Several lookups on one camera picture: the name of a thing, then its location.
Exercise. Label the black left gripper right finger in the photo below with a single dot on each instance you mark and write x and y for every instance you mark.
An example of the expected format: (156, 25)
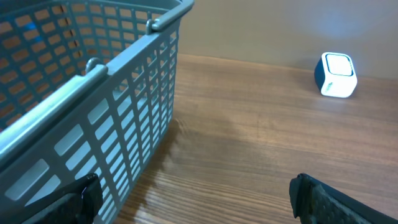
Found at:
(313, 201)

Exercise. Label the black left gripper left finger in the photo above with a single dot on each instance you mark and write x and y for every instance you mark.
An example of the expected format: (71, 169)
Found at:
(77, 202)

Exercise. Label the white barcode scanner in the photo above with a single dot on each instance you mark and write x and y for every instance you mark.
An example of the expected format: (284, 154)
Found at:
(335, 75)

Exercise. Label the grey plastic shopping basket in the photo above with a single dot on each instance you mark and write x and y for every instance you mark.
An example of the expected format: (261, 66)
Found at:
(86, 87)

